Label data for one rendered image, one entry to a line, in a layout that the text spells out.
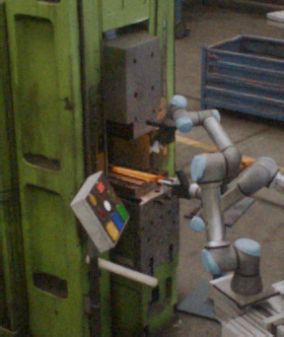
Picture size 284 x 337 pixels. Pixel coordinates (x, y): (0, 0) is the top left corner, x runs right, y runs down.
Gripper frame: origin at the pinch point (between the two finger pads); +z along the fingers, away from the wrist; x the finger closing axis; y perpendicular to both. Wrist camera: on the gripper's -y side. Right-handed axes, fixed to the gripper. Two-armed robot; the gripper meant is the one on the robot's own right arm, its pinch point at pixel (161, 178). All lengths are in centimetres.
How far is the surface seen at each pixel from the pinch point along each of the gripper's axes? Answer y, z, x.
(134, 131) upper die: -29.5, 8.2, -11.4
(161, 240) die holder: 40.0, 3.7, 3.0
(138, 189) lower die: 4.9, 8.9, -9.2
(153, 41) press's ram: -74, 7, 6
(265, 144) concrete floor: 101, 106, 313
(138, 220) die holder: 19.4, 4.5, -16.0
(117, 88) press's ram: -54, 13, -17
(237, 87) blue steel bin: 65, 163, 357
